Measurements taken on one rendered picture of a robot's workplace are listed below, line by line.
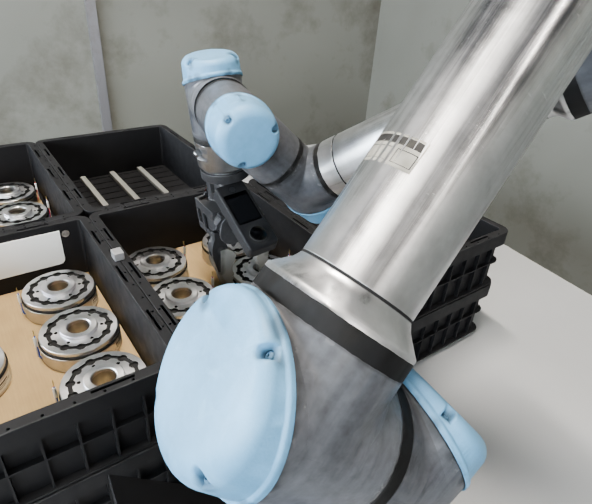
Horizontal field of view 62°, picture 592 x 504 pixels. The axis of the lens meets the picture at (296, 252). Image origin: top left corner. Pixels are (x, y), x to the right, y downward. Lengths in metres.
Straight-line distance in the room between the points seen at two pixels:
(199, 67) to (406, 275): 0.43
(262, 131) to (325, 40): 2.48
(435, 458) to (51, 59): 2.38
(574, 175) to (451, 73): 2.06
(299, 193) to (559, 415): 0.57
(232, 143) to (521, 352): 0.70
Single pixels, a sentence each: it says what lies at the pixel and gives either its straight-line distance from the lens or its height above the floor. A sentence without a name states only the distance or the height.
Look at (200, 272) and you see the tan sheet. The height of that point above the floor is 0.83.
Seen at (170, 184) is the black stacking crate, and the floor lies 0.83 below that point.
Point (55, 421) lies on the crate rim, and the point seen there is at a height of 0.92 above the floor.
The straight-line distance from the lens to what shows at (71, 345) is 0.72.
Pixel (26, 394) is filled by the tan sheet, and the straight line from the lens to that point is 0.72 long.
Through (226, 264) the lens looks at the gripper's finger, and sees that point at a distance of 0.77.
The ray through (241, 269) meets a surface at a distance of 0.83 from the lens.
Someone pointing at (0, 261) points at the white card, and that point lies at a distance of 0.88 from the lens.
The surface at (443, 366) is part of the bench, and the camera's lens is 0.95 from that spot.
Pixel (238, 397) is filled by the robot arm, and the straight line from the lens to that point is 0.26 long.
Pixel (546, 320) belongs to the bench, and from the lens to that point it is 1.15.
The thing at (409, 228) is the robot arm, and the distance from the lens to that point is 0.29.
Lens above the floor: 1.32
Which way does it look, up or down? 31 degrees down
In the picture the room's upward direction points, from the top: 4 degrees clockwise
